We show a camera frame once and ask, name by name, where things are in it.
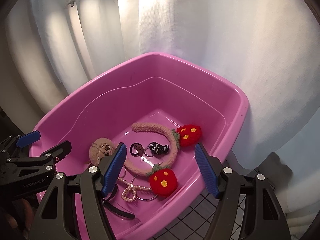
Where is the pearl hair claw clip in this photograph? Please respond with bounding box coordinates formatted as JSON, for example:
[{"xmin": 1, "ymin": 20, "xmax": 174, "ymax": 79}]
[{"xmin": 118, "ymin": 177, "xmax": 157, "ymax": 202}]

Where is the person's left hand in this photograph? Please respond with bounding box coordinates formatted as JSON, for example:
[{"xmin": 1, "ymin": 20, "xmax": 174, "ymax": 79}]
[{"xmin": 1, "ymin": 198, "xmax": 36, "ymax": 239}]

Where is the beige plush face clip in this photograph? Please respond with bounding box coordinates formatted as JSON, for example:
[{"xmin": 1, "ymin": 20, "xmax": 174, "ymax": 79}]
[{"xmin": 89, "ymin": 138, "xmax": 116, "ymax": 166}]

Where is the black white checkered cloth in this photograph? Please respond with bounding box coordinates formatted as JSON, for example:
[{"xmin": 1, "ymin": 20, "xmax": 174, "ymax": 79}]
[{"xmin": 151, "ymin": 189, "xmax": 219, "ymax": 239}]

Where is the white curtain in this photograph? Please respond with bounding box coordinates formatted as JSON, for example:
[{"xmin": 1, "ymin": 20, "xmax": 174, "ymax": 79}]
[{"xmin": 1, "ymin": 0, "xmax": 319, "ymax": 222}]

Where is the black white scrunchie keyring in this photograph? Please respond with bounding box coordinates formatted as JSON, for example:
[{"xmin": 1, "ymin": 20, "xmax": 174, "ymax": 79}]
[{"xmin": 144, "ymin": 141, "xmax": 170, "ymax": 157}]

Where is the black brown hair tie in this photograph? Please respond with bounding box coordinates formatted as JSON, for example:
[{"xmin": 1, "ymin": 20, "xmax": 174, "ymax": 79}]
[{"xmin": 129, "ymin": 142, "xmax": 146, "ymax": 158}]

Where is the large silver hoop ring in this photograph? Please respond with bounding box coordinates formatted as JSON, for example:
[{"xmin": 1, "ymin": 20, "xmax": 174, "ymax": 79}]
[{"xmin": 131, "ymin": 173, "xmax": 160, "ymax": 202}]

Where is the pink plastic tub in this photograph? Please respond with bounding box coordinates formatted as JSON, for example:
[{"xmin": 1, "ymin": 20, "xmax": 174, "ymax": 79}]
[{"xmin": 29, "ymin": 53, "xmax": 249, "ymax": 239}]

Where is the pink strawberry headband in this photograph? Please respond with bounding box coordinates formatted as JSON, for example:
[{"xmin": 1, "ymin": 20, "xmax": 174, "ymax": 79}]
[{"xmin": 124, "ymin": 122, "xmax": 202, "ymax": 198}]

